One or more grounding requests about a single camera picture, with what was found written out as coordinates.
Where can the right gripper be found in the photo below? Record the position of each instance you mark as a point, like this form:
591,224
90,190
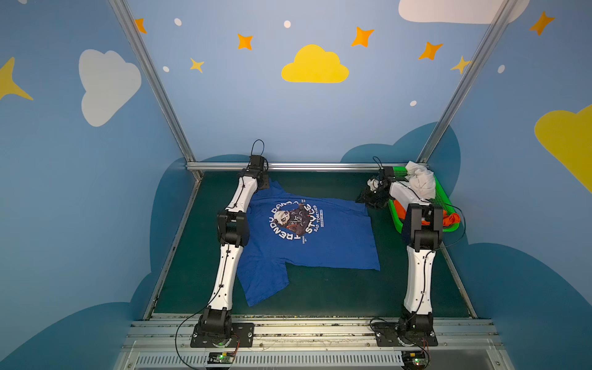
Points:
370,195

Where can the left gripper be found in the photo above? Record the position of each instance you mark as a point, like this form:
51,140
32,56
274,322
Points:
263,181

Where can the blue panda print t-shirt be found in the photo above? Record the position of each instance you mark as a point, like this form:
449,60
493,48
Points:
288,229

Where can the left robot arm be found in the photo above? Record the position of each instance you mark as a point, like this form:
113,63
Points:
233,233

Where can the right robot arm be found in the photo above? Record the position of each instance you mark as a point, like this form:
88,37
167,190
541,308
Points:
422,232

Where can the white t-shirt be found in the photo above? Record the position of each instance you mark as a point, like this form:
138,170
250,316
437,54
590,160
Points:
421,180

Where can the green plastic basket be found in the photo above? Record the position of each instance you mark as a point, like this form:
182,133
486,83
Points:
402,194

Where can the orange t-shirt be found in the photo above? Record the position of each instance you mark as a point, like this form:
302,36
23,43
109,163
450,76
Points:
449,219

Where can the right controller board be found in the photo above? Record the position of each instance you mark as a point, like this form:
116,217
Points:
414,361

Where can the controller board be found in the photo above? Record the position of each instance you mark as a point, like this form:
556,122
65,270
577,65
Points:
414,361
221,358

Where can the left controller board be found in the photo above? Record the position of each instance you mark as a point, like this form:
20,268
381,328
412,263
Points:
221,358

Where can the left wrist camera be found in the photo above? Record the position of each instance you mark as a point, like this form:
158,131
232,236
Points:
258,163

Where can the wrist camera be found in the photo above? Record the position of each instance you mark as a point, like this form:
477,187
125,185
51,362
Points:
381,178
258,163

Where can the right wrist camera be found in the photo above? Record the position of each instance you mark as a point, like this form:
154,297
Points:
381,178

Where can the rear aluminium frame bar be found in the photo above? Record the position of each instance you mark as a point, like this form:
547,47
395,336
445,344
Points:
286,167

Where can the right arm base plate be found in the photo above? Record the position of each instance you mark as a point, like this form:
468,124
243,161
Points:
388,334

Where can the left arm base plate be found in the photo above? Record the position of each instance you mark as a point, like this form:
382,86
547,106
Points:
238,334

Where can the right aluminium frame post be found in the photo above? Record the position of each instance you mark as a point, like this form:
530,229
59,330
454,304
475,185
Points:
488,43

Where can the aluminium frame post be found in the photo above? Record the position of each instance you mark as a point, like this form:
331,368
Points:
125,18
488,43

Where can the aluminium mounting rail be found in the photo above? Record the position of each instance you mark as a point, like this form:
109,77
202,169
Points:
163,342

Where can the left aluminium frame post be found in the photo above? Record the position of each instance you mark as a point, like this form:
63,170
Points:
125,18

